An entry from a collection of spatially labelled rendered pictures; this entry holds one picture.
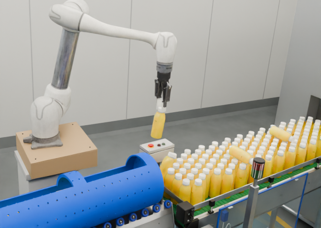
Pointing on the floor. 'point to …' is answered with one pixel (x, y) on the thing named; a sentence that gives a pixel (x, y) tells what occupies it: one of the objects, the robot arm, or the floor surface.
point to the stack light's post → (251, 206)
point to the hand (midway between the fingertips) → (161, 105)
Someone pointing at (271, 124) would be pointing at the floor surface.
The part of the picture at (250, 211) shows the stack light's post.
